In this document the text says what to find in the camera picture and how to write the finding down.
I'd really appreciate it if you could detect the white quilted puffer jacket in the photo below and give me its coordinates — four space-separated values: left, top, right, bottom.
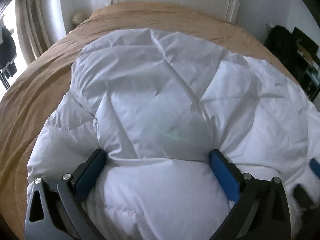
27 29 319 239

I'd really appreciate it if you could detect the dark cluttered shelf unit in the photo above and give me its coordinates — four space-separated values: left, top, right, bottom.
292 27 319 102

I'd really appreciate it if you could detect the tan bed comforter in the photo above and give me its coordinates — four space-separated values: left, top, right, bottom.
1 2 290 239

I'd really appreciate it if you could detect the black bag on hook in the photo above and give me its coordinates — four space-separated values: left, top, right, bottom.
264 25 297 64

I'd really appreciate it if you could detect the beige window curtain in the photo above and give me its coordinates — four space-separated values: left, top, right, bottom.
15 0 66 65

